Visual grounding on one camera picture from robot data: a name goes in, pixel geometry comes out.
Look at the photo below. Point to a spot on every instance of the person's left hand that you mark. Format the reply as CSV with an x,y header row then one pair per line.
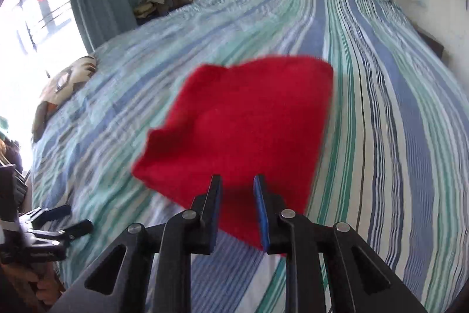
x,y
47,291

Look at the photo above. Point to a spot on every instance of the window railing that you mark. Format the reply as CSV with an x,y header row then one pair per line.
x,y
47,12

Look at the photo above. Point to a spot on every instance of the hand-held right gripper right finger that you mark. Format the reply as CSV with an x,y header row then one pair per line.
x,y
261,210

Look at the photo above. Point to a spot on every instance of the folded yellow-green cloth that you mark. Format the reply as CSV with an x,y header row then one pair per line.
x,y
143,9

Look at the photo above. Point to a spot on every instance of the striped bed sheet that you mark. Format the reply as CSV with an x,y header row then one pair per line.
x,y
366,115

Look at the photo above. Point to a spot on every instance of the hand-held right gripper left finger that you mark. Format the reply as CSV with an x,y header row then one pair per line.
x,y
217,210

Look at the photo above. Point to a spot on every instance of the patterned pillow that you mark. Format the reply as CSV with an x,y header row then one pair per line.
x,y
66,82

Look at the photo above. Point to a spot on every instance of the red sweater with white animal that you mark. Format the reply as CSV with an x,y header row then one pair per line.
x,y
249,122

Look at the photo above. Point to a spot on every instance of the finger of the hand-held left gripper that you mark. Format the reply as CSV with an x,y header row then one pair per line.
x,y
55,212
78,228

